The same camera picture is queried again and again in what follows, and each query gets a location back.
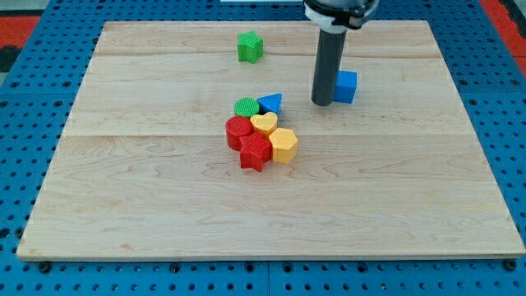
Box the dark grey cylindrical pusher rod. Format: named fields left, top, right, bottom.
left=311, top=30, right=346, bottom=106

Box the blue cube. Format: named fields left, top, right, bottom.
left=333, top=71, right=358, bottom=104

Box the yellow hexagon block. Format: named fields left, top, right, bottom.
left=269, top=127, right=298, bottom=164

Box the green star block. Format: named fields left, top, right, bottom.
left=238, top=30, right=264, bottom=64

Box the blue triangle block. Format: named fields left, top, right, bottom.
left=256, top=93, right=283, bottom=116

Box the yellow heart block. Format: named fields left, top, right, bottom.
left=250, top=112, right=279, bottom=137

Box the green cylinder block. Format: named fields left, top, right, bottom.
left=234, top=97, right=260, bottom=118

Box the red cylinder block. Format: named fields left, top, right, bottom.
left=225, top=116, right=254, bottom=151

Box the red star block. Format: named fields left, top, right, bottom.
left=239, top=132, right=272, bottom=172

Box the light wooden board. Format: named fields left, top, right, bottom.
left=17, top=21, right=525, bottom=261

